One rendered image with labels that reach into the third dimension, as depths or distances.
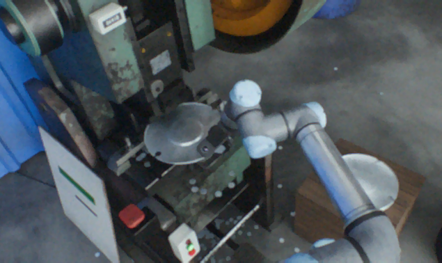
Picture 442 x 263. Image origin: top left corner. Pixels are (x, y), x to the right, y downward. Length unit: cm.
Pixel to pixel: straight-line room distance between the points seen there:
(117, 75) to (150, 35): 16
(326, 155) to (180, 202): 62
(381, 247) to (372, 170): 101
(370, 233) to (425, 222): 135
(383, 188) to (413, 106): 103
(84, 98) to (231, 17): 58
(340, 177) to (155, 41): 65
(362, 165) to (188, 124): 81
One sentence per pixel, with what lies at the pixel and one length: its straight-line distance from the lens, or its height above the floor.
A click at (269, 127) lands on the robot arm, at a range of 101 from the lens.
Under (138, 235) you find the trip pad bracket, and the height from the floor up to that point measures 69.
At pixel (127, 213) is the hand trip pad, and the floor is 76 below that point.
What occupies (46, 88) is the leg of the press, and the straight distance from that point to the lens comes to 162.
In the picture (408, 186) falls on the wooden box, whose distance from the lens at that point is 185.
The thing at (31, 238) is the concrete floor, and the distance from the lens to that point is 238.
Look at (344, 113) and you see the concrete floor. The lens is 259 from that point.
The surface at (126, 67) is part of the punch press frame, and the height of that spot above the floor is 115.
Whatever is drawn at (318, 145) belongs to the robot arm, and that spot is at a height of 106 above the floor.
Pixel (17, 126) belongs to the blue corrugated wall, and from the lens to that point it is 260.
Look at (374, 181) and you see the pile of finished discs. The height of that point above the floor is 38.
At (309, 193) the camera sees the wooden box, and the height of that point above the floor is 35.
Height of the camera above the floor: 179
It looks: 46 degrees down
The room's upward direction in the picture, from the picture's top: 9 degrees counter-clockwise
